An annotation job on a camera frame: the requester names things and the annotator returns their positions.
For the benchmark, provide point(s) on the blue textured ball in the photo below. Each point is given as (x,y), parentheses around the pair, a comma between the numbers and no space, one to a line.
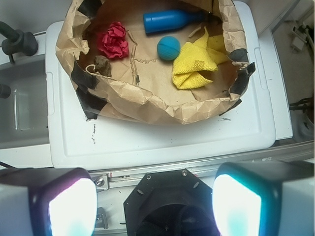
(168,48)

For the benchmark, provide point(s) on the black clamp knob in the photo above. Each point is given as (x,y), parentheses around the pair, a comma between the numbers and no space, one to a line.
(17,41)

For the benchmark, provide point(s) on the white plastic bin lid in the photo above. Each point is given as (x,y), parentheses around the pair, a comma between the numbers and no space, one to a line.
(106,143)

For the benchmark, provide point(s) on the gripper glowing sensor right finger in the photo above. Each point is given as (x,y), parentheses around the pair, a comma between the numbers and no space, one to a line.
(273,198)

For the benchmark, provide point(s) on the yellow microfiber cloth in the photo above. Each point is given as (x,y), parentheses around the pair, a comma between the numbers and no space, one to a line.
(202,55)

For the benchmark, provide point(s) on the clear plastic storage bin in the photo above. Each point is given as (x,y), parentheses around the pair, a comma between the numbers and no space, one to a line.
(23,103)

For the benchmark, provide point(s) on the small brown crumpled object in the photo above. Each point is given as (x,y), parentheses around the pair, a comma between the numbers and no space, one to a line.
(102,65)

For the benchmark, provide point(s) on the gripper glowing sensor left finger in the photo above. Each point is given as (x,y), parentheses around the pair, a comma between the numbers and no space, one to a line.
(47,202)

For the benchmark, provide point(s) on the blue plastic bottle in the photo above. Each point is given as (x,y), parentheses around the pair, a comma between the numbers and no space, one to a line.
(169,20)

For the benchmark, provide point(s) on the aluminium extrusion rail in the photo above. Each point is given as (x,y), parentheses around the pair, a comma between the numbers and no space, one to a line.
(205,167)

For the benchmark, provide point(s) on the black octagonal mount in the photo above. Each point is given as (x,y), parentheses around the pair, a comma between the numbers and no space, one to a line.
(172,203)

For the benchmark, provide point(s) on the crumpled red paper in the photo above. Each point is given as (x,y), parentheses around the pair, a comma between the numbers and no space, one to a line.
(113,43)

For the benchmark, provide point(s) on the crumpled brown paper bag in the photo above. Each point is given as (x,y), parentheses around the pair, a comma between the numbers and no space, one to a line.
(141,88)

